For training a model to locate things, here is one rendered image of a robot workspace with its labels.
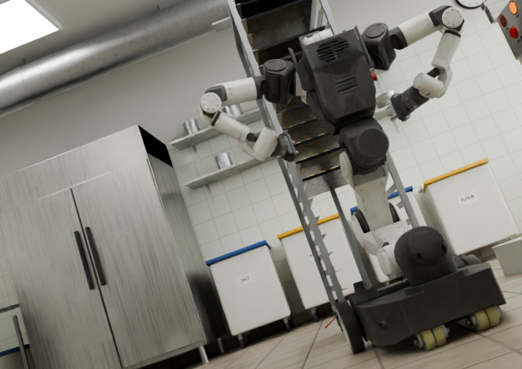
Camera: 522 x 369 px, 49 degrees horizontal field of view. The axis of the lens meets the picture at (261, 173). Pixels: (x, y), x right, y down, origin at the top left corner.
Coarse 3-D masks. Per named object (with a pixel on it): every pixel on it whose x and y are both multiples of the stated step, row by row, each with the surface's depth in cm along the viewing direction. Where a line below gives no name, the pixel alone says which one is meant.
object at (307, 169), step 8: (328, 152) 282; (336, 152) 286; (304, 160) 282; (312, 160) 284; (320, 160) 291; (328, 160) 298; (336, 160) 306; (304, 168) 296; (312, 168) 303; (320, 168) 311; (328, 168) 319; (304, 176) 319
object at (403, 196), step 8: (320, 0) 297; (328, 8) 296; (328, 16) 295; (336, 32) 293; (392, 160) 278; (392, 168) 278; (392, 176) 277; (400, 184) 276; (400, 192) 275; (408, 200) 274; (408, 208) 273; (408, 216) 275; (416, 224) 272
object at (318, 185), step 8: (336, 168) 280; (312, 176) 280; (320, 176) 282; (328, 176) 290; (336, 176) 299; (312, 184) 296; (320, 184) 305; (328, 184) 314; (336, 184) 325; (344, 184) 335; (312, 192) 321; (320, 192) 331
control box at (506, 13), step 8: (512, 0) 157; (520, 0) 153; (504, 8) 163; (520, 8) 154; (504, 16) 164; (512, 16) 160; (520, 16) 156; (512, 24) 162; (520, 24) 157; (504, 32) 167; (520, 32) 159; (512, 40) 165; (520, 40) 160; (512, 48) 166; (520, 48) 162; (520, 56) 165
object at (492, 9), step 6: (498, 0) 172; (504, 0) 172; (480, 6) 175; (486, 6) 173; (492, 6) 172; (498, 6) 172; (504, 6) 172; (486, 12) 174; (492, 12) 172; (498, 12) 172; (492, 18) 171
